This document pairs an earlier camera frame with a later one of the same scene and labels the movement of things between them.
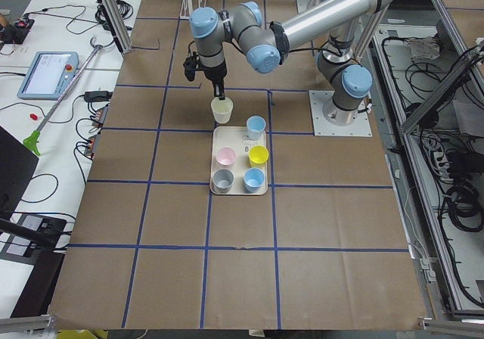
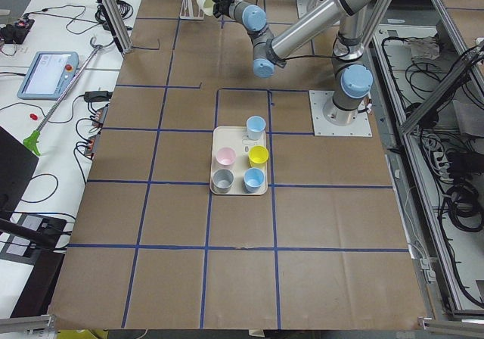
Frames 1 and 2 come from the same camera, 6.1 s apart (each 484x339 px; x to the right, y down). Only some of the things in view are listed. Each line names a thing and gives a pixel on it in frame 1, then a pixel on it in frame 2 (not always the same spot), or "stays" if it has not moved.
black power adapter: x=97 y=96 stays
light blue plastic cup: x=255 y=125 stays
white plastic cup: x=221 y=110 -> x=206 y=3
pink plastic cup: x=225 y=157 stays
